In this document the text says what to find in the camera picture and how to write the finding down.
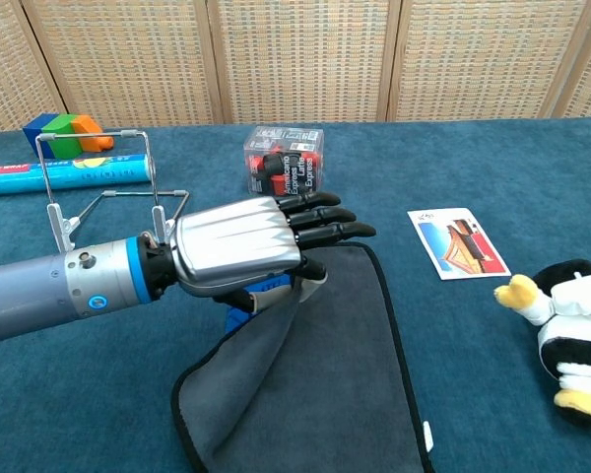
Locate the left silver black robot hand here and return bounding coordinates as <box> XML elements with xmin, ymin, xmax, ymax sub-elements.
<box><xmin>169</xmin><ymin>190</ymin><xmax>378</xmax><ymax>316</ymax></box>

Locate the grey and blue cloth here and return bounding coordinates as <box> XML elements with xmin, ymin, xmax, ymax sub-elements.
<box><xmin>170</xmin><ymin>239</ymin><xmax>434</xmax><ymax>473</ymax></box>

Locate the clear box of coffee capsules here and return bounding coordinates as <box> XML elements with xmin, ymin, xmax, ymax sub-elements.
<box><xmin>243</xmin><ymin>125</ymin><xmax>325</xmax><ymax>198</ymax></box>

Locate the food wrap box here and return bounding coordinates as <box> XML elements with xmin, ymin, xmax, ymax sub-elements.
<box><xmin>0</xmin><ymin>153</ymin><xmax>153</xmax><ymax>197</ymax></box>

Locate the orange wooden block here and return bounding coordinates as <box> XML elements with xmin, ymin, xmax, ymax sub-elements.
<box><xmin>72</xmin><ymin>114</ymin><xmax>115</xmax><ymax>153</ymax></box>

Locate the woven wood folding screen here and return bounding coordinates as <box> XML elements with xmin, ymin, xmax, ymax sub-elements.
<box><xmin>0</xmin><ymin>0</ymin><xmax>591</xmax><ymax>134</ymax></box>

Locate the green wooden block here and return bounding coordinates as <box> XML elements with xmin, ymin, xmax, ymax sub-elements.
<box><xmin>47</xmin><ymin>113</ymin><xmax>83</xmax><ymax>160</ymax></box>

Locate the picture card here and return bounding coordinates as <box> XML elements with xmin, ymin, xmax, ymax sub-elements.
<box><xmin>407</xmin><ymin>207</ymin><xmax>512</xmax><ymax>282</ymax></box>

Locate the blue wooden block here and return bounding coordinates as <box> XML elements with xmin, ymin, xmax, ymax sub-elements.
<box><xmin>22</xmin><ymin>113</ymin><xmax>60</xmax><ymax>160</ymax></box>

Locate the teal carpet table cover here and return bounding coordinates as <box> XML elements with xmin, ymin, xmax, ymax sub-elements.
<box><xmin>0</xmin><ymin>116</ymin><xmax>591</xmax><ymax>473</ymax></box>

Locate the penguin plush toy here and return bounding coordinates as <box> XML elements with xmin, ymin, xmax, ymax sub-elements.
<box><xmin>493</xmin><ymin>258</ymin><xmax>591</xmax><ymax>429</ymax></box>

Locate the metal wire folding stand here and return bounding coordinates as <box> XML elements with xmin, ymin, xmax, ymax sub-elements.
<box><xmin>34</xmin><ymin>129</ymin><xmax>190</xmax><ymax>255</ymax></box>

